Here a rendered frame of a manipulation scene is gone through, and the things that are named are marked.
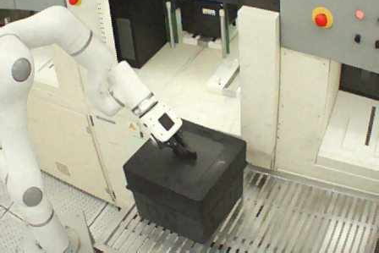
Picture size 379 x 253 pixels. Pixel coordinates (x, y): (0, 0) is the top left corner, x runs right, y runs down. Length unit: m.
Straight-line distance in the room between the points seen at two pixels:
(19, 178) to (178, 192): 0.48
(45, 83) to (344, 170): 1.46
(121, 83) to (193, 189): 0.37
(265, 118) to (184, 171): 0.33
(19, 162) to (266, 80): 0.80
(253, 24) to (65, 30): 0.55
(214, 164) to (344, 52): 0.53
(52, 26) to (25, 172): 0.40
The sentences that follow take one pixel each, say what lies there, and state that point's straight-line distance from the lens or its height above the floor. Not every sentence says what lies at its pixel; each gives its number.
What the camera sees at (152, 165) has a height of 1.01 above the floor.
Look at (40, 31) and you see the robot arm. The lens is 1.09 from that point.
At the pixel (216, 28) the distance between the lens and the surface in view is 2.08.
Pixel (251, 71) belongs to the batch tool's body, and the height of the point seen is 1.20.
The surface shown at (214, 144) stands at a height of 1.01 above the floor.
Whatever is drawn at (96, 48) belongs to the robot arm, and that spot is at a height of 1.41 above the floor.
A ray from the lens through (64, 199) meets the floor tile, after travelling 2.74.
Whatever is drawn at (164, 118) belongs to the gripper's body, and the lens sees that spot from 1.34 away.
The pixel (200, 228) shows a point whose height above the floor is 0.86.
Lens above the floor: 1.98
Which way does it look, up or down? 39 degrees down
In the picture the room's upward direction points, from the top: 5 degrees counter-clockwise
